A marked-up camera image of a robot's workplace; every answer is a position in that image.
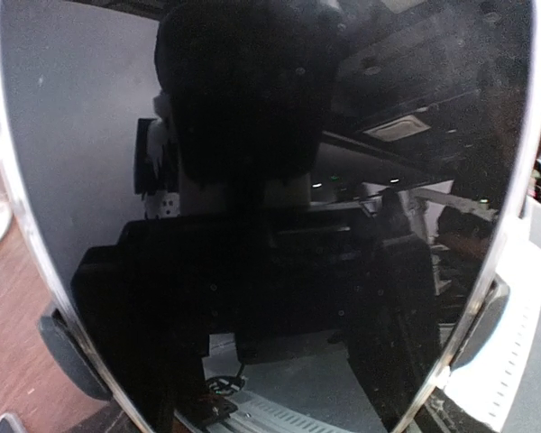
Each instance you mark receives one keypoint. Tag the large black phone silver edge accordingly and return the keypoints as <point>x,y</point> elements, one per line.
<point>281,216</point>

